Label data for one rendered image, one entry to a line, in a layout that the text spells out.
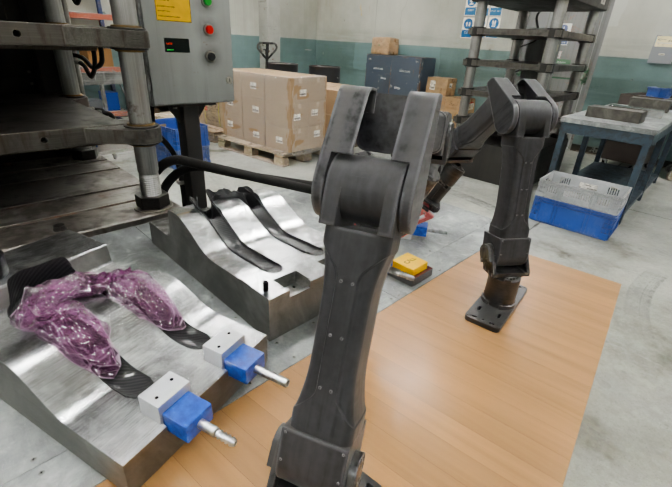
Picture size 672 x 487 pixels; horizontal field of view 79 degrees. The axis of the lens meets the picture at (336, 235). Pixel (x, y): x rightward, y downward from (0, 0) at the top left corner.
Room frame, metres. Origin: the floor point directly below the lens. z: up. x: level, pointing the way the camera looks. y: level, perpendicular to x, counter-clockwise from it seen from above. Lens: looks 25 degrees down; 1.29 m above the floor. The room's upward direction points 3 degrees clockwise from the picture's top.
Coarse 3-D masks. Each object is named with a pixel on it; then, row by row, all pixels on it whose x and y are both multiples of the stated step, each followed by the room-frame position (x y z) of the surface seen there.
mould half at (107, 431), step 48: (48, 240) 0.69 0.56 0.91; (96, 240) 0.70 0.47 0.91; (0, 288) 0.53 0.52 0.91; (0, 336) 0.45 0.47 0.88; (144, 336) 0.48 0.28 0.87; (0, 384) 0.40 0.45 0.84; (48, 384) 0.37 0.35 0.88; (96, 384) 0.39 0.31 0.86; (192, 384) 0.41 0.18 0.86; (240, 384) 0.46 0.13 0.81; (48, 432) 0.36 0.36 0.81; (96, 432) 0.33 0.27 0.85; (144, 432) 0.33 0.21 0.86; (144, 480) 0.30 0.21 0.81
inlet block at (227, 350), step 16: (224, 336) 0.48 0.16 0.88; (240, 336) 0.48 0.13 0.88; (208, 352) 0.45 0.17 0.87; (224, 352) 0.44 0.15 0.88; (240, 352) 0.46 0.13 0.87; (256, 352) 0.46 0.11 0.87; (224, 368) 0.44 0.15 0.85; (240, 368) 0.43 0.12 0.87; (256, 368) 0.44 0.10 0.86; (288, 384) 0.42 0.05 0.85
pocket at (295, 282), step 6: (282, 276) 0.64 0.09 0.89; (288, 276) 0.65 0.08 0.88; (294, 276) 0.66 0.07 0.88; (300, 276) 0.65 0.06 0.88; (282, 282) 0.64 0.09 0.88; (288, 282) 0.65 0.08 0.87; (294, 282) 0.66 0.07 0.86; (300, 282) 0.65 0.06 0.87; (306, 282) 0.64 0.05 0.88; (288, 288) 0.64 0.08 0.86; (294, 288) 0.64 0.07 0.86; (300, 288) 0.64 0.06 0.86; (306, 288) 0.63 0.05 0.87; (294, 294) 0.61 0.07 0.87
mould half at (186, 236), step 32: (256, 192) 0.96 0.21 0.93; (160, 224) 0.90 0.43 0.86; (192, 224) 0.77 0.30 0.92; (256, 224) 0.84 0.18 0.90; (288, 224) 0.88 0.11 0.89; (192, 256) 0.75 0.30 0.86; (224, 256) 0.72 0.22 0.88; (288, 256) 0.72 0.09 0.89; (320, 256) 0.73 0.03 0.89; (224, 288) 0.67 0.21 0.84; (256, 288) 0.60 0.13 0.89; (320, 288) 0.65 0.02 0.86; (256, 320) 0.59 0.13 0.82; (288, 320) 0.59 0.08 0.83
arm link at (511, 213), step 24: (528, 120) 0.75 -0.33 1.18; (504, 144) 0.78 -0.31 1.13; (528, 144) 0.75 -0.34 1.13; (504, 168) 0.77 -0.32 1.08; (528, 168) 0.75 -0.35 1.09; (504, 192) 0.76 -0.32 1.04; (528, 192) 0.74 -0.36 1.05; (504, 216) 0.74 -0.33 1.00; (528, 216) 0.74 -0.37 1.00; (504, 240) 0.72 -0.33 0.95; (528, 240) 0.73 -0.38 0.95; (504, 264) 0.72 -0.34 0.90
